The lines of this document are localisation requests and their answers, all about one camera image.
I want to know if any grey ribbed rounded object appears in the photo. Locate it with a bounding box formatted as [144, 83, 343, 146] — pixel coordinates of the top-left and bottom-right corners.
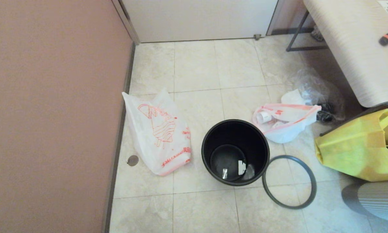
[341, 181, 388, 223]

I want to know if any dark gray bin ring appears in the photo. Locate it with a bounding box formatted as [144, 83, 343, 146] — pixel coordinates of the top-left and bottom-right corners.
[262, 155, 317, 209]

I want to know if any yellow plastic bag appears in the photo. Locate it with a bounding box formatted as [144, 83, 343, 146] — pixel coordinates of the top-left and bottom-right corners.
[314, 109, 388, 182]

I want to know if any white red bag with rubbish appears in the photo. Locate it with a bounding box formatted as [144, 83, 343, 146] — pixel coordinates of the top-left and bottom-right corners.
[252, 88, 322, 144]

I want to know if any grey shoe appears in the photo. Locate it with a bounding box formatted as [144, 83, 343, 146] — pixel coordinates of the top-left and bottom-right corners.
[310, 25, 324, 42]

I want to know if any wood grain table black frame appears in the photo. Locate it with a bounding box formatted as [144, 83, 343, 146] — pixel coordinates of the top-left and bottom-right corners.
[286, 0, 388, 136]

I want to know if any white door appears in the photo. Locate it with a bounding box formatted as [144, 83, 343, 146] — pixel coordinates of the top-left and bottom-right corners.
[121, 0, 278, 43]

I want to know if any black tangled item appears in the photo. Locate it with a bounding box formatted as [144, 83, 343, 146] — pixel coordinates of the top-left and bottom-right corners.
[317, 103, 335, 123]

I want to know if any black round trash bin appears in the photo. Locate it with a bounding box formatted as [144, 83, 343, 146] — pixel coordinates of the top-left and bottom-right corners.
[201, 119, 271, 186]

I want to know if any clear crumpled plastic bag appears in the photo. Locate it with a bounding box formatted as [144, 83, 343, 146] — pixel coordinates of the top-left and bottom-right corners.
[294, 68, 346, 123]

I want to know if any white paper cup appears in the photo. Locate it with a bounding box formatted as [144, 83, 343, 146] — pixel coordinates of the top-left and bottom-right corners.
[257, 111, 272, 124]

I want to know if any white bag with red print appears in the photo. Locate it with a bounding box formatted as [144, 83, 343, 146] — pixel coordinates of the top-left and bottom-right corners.
[122, 88, 192, 177]

